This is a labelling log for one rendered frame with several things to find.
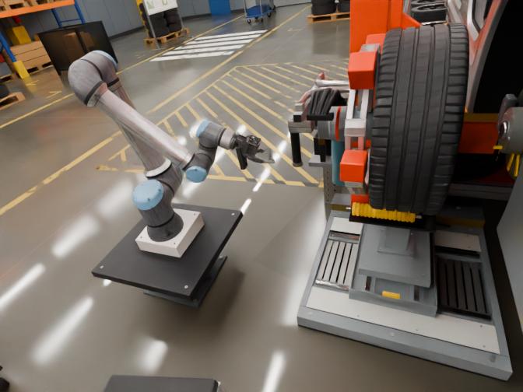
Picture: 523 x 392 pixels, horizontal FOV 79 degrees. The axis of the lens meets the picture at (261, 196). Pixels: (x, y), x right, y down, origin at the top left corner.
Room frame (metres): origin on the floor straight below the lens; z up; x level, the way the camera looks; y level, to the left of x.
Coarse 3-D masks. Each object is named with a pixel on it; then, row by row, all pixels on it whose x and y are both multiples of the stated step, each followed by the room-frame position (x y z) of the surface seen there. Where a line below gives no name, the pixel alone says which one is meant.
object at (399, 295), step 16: (432, 240) 1.09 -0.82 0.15; (432, 256) 1.00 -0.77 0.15; (352, 272) 0.97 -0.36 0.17; (432, 272) 0.91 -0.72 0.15; (352, 288) 0.90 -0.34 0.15; (368, 288) 0.86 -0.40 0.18; (384, 288) 0.87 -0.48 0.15; (400, 288) 0.86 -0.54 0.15; (416, 288) 0.82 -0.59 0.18; (432, 288) 0.83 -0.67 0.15; (384, 304) 0.81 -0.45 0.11; (400, 304) 0.78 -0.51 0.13; (416, 304) 0.76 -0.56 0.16; (432, 304) 0.75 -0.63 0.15
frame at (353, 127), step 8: (368, 48) 1.20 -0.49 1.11; (376, 48) 1.15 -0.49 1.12; (376, 80) 1.33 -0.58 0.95; (352, 96) 0.97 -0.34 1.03; (368, 96) 0.95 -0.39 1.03; (352, 104) 0.95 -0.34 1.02; (368, 104) 0.95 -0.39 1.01; (352, 112) 0.93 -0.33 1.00; (360, 112) 0.92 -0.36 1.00; (352, 120) 0.92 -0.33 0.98; (360, 120) 0.90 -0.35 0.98; (352, 128) 0.90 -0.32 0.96; (360, 128) 0.89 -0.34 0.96; (352, 136) 0.90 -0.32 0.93; (360, 136) 0.88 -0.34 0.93; (352, 144) 0.93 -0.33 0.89; (360, 144) 0.89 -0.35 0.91; (368, 160) 1.22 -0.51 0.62; (368, 168) 1.16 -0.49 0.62; (368, 176) 1.10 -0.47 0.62; (352, 184) 0.90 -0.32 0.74; (360, 184) 0.88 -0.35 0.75; (352, 192) 1.00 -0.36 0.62; (360, 192) 0.97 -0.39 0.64
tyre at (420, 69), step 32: (416, 32) 1.05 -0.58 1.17; (448, 32) 0.98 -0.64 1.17; (384, 64) 0.94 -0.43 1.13; (416, 64) 0.90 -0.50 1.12; (448, 64) 0.86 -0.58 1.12; (384, 96) 0.87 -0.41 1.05; (416, 96) 0.83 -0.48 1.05; (448, 96) 0.79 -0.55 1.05; (384, 128) 0.83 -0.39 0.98; (416, 128) 0.78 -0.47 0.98; (448, 128) 0.75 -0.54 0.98; (384, 160) 0.80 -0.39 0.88; (416, 160) 0.76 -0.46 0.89; (448, 160) 0.72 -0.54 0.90; (384, 192) 0.81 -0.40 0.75; (416, 192) 0.76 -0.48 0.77
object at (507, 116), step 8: (520, 96) 0.98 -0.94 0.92; (520, 104) 0.96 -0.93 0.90; (512, 112) 0.88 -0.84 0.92; (520, 112) 0.86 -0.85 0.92; (504, 120) 0.93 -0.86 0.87; (512, 120) 0.86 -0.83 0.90; (520, 120) 0.84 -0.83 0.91; (512, 128) 0.84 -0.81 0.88; (520, 128) 0.82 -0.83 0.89; (512, 136) 0.82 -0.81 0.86; (520, 136) 0.82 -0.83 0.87; (504, 144) 0.86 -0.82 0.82; (512, 144) 0.82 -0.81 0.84; (520, 144) 0.81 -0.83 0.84; (504, 152) 0.85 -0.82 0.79; (512, 152) 0.83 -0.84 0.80; (520, 152) 0.82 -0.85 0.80; (512, 160) 0.86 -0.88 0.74; (520, 160) 0.80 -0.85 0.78; (512, 168) 0.84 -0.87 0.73; (512, 176) 0.82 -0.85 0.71
